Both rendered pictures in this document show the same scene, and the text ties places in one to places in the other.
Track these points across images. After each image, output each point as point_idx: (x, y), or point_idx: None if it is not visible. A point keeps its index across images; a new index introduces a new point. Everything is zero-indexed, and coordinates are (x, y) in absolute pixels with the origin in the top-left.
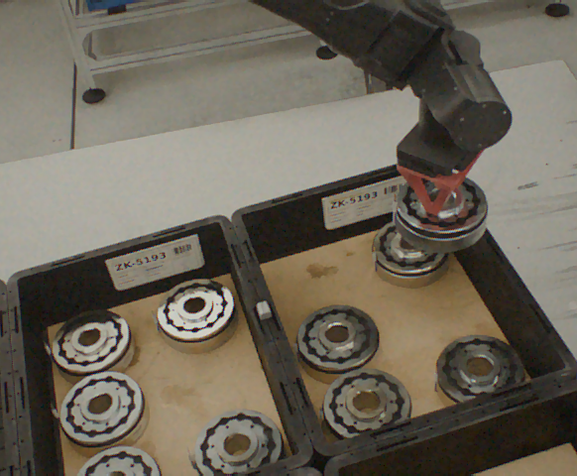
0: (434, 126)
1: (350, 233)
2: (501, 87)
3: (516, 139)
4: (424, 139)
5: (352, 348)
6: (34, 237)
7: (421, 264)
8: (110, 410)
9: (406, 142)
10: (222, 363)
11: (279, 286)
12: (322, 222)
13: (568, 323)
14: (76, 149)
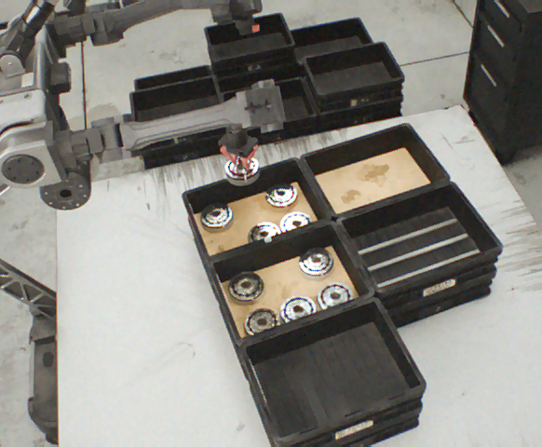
0: (245, 136)
1: None
2: (72, 213)
3: (114, 209)
4: (243, 144)
5: (271, 229)
6: (140, 428)
7: (227, 210)
8: (301, 304)
9: (243, 149)
10: (270, 279)
11: None
12: None
13: None
14: (59, 424)
